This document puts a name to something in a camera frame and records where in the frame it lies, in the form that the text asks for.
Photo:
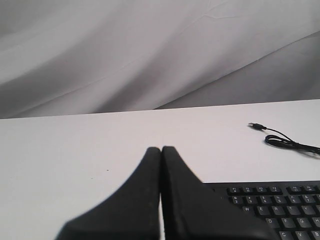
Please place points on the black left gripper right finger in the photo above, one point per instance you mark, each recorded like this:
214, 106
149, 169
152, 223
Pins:
193, 211

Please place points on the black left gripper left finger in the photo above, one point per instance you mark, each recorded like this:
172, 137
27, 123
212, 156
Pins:
130, 213

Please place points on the black acer keyboard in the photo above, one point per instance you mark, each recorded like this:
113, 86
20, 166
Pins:
290, 208

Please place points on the grey backdrop cloth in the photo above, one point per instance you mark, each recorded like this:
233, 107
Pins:
67, 57

